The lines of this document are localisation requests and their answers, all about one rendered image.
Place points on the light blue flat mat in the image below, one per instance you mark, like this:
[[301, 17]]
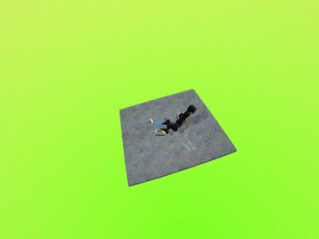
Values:
[[158, 123]]

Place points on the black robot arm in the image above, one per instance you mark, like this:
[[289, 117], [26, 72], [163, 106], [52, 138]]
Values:
[[182, 117]]

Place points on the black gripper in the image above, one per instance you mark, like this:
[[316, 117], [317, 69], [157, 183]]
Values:
[[167, 130]]

